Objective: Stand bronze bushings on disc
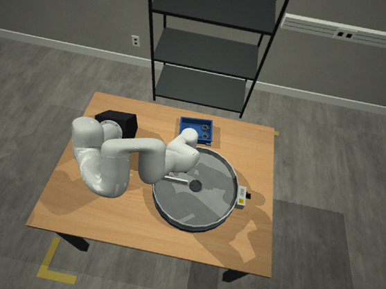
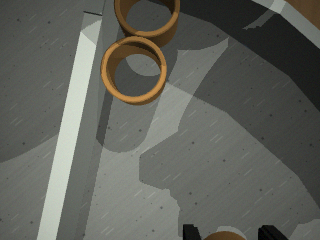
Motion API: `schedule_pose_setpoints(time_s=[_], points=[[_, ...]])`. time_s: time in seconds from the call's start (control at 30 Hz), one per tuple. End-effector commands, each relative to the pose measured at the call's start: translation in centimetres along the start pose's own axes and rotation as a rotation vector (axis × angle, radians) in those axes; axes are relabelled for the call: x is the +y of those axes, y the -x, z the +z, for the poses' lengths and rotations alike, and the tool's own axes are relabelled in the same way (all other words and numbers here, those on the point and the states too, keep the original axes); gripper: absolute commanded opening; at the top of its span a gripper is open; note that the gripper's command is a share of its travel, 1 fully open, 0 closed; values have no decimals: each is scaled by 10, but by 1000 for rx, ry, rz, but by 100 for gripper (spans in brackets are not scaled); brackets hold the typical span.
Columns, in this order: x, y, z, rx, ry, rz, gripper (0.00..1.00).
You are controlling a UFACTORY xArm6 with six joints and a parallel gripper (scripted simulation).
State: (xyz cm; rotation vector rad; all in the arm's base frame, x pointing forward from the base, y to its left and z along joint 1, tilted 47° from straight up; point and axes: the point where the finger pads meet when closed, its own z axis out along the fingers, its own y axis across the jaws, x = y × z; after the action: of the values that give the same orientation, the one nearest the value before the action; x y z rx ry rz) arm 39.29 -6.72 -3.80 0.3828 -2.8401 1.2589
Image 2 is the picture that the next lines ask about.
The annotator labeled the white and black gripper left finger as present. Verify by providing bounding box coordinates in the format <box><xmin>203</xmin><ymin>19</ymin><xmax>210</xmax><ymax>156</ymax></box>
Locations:
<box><xmin>183</xmin><ymin>224</ymin><xmax>201</xmax><ymax>240</ymax></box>

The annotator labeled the bronze bushing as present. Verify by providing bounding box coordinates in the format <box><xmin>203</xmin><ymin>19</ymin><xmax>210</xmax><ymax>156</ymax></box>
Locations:
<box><xmin>114</xmin><ymin>0</ymin><xmax>180</xmax><ymax>48</ymax></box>
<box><xmin>100</xmin><ymin>36</ymin><xmax>167</xmax><ymax>106</ymax></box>
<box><xmin>204</xmin><ymin>231</ymin><xmax>245</xmax><ymax>240</ymax></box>

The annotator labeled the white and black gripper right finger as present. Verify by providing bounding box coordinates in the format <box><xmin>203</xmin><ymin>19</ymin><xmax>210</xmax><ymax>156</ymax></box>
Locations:
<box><xmin>258</xmin><ymin>225</ymin><xmax>289</xmax><ymax>240</ymax></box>

